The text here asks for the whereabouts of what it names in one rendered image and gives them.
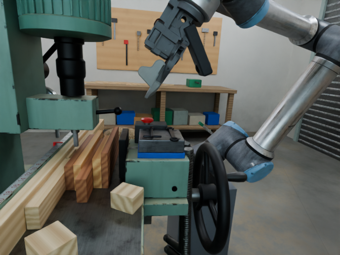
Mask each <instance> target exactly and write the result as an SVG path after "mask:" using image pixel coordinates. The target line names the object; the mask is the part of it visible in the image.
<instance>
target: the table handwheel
mask: <svg viewBox="0 0 340 255"><path fill-rule="evenodd" d="M209 159H210V160H211V163H212V167H213V170H214V175H215V181H216V185H215V184H210V174H209ZM203 161H204V180H203V184H201V183H200V175H201V167H202V162H203ZM192 174H193V175H192V177H193V178H192V179H193V180H192V204H193V213H194V220H195V225H196V230H197V233H198V237H199V239H200V242H201V244H202V246H203V248H204V249H205V250H206V251H207V252H208V253H209V254H213V255H215V254H219V253H220V252H221V251H222V250H223V248H224V247H225V244H226V242H227V239H228V234H229V228H230V215H231V205H230V191H229V183H228V177H227V173H226V169H225V165H224V162H223V159H222V157H221V155H220V153H219V151H218V149H217V148H216V147H215V146H214V145H213V144H211V143H207V142H206V143H203V144H201V145H200V146H199V148H198V149H197V151H196V154H195V158H194V163H193V173H192ZM216 204H218V213H217V211H216V208H215V205H216ZM203 206H208V208H209V211H210V213H211V216H212V219H213V221H214V224H215V227H216V232H215V236H214V239H213V241H211V239H210V238H209V236H208V233H207V231H206V227H205V224H204V220H203V215H202V207H203Z"/></svg>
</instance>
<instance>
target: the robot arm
mask: <svg viewBox="0 0 340 255"><path fill-rule="evenodd" d="M215 12H218V13H220V14H222V15H225V16H227V17H230V18H232V19H233V20H234V21H235V24H236V25H237V26H239V27H240V28H243V29H247V28H251V27H253V26H255V25H256V26H258V27H261V28H263V29H266V30H269V31H271V32H274V33H277V34H279V35H282V36H285V37H288V39H289V41H290V42H291V43H292V44H294V45H297V46H299V47H302V48H304V49H307V50H309V51H312V52H314V53H316V55H315V56H314V59H313V60H312V61H311V62H310V64H309V65H308V66H307V68H306V69H305V70H304V71H303V73H302V74H301V75H300V77H299V78H298V79H297V80H296V82H295V83H294V84H293V86H292V87H291V88H290V90H289V91H288V92H287V94H286V95H285V96H284V97H283V99H282V100H281V101H280V103H279V104H278V105H277V107H276V108H275V109H274V110H273V112H272V113H271V114H270V116H269V117H268V118H267V120H266V121H265V122H264V123H263V125H262V126H261V127H260V129H259V130H258V131H257V133H256V134H255V135H254V136H253V137H249V136H248V134H247V133H246V132H245V131H244V130H243V129H242V128H241V127H240V126H239V125H237V124H236V123H234V122H232V121H228V122H226V123H225V124H223V125H222V126H221V127H220V128H219V129H218V130H216V131H215V132H214V133H213V134H212V135H211V136H210V137H208V138H207V139H206V140H205V141H204V142H202V143H199V144H197V145H194V146H193V147H192V148H193V149H194V154H196V151H197V149H198V148H199V146H200V145H201V144H203V143H206V142H207V143H211V144H213V145H214V146H215V147H216V148H217V149H218V151H219V153H220V155H221V157H222V159H223V161H224V160H225V159H227V160H228V162H229V163H230V164H231V165H232V166H233V167H234V168H235V169H236V171H237V172H244V173H246V174H247V180H246V181H247V182H249V183H253V182H257V181H259V180H261V179H263V178H264V177H265V176H267V174H269V173H270V172H271V171H272V169H273V168H274V164H273V163H272V162H271V160H272V159H273V158H274V157H275V156H274V150H275V149H276V148H277V146H278V145H279V144H280V143H281V142H282V140H283V139H284V138H285V137H286V136H287V134H288V133H289V132H290V131H291V130H292V129H293V127H294V126H295V125H296V124H297V123H298V121H299V120H300V119H301V118H302V117H303V116H304V114H305V113H306V112H307V111H308V110H309V108H310V107H311V106H312V105H313V104H314V103H315V101H316V100H317V99H318V98H319V97H320V95H321V94H322V93H323V92H324V91H325V90H326V88H327V87H328V86H329V85H330V84H331V82H332V81H333V80H334V79H335V78H336V76H337V75H338V74H339V73H340V26H338V25H334V24H332V23H329V22H326V21H323V20H320V19H318V18H316V17H314V16H311V15H304V16H301V15H299V14H297V13H295V12H293V11H291V10H289V9H288V8H286V7H284V6H282V5H280V4H278V3H276V2H274V1H272V0H169V2H168V4H167V6H166V8H165V9H164V11H163V13H162V15H161V16H160V18H158V19H156V20H155V22H154V27H153V28H152V29H151V30H150V33H149V35H148V36H147V37H146V39H145V42H144V44H145V45H144V46H145V47H146V48H147V49H148V50H150V52H152V53H153V54H155V55H156V56H159V57H161V58H162V59H164V60H166V61H165V62H164V61H163V60H160V59H159V60H156V61H155V62H154V64H153V65H152V66H151V67H147V66H141V67H140V68H139V70H138V74H139V76H140V77H141V78H142V79H143V80H144V81H145V82H146V83H147V85H148V86H149V87H150V88H149V90H148V92H147V93H146V95H145V98H149V97H151V96H152V95H154V94H155V93H156V91H157V90H158V89H159V87H160V86H161V84H162V83H163V82H164V80H165V79H166V77H167V76H168V74H169V73H170V71H171V70H172V68H173V67H174V65H176V64H177V62H178V61H179V60H180V58H181V56H182V55H183V53H184V51H185V49H186V48H187V47H188V50H189V52H190V55H191V57H192V60H193V62H194V64H195V69H196V71H197V72H198V74H199V75H200V76H208V75H210V74H212V72H213V70H212V68H211V64H210V61H209V60H208V57H207V54H206V52H205V49H204V47H203V44H202V41H201V39H200V36H199V33H198V31H197V28H196V27H201V26H202V24H203V23H207V22H209V21H210V19H211V18H212V16H213V15H214V13H215ZM181 19H184V21H185V22H182V21H181Z"/></svg>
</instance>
